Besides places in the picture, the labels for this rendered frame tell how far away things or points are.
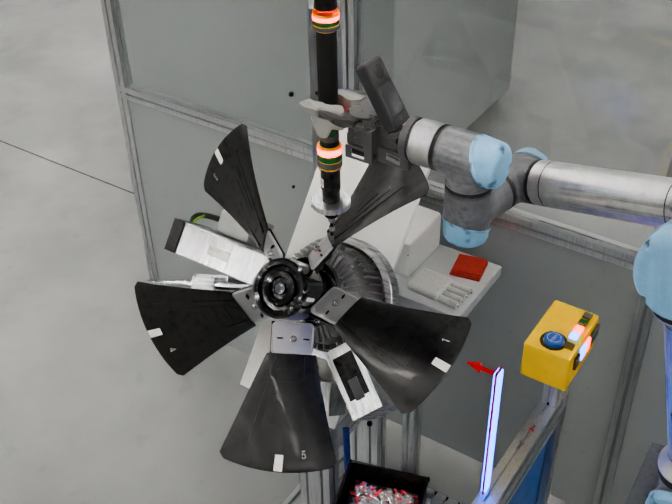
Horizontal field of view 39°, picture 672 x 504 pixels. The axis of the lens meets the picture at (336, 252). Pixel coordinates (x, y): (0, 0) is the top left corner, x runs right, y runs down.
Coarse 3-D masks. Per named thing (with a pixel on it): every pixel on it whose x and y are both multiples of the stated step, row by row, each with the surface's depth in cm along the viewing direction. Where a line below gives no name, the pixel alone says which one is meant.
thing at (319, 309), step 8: (336, 288) 189; (328, 296) 187; (336, 296) 187; (352, 296) 188; (320, 304) 185; (328, 304) 186; (344, 304) 186; (352, 304) 186; (312, 312) 184; (320, 312) 184; (336, 312) 184; (344, 312) 184; (328, 320) 182; (336, 320) 182
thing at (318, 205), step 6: (318, 192) 172; (342, 192) 172; (312, 198) 171; (318, 198) 171; (342, 198) 171; (348, 198) 171; (312, 204) 170; (318, 204) 169; (324, 204) 169; (330, 204) 169; (336, 204) 169; (342, 204) 169; (348, 204) 169; (318, 210) 169; (324, 210) 168; (330, 210) 168; (336, 210) 168; (342, 210) 169
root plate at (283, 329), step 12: (276, 324) 188; (288, 324) 189; (300, 324) 190; (312, 324) 191; (276, 336) 188; (288, 336) 189; (300, 336) 190; (312, 336) 191; (276, 348) 188; (288, 348) 189; (300, 348) 190; (312, 348) 191
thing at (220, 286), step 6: (156, 282) 214; (162, 282) 213; (168, 282) 212; (174, 282) 211; (180, 282) 210; (186, 282) 210; (216, 282) 206; (222, 282) 206; (228, 282) 205; (216, 288) 206; (222, 288) 205; (228, 288) 204; (234, 288) 204; (240, 288) 203
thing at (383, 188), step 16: (368, 176) 190; (384, 176) 185; (400, 176) 181; (416, 176) 178; (368, 192) 186; (384, 192) 181; (400, 192) 179; (416, 192) 176; (352, 208) 187; (368, 208) 182; (384, 208) 179; (336, 224) 189; (352, 224) 183; (368, 224) 179; (336, 240) 184
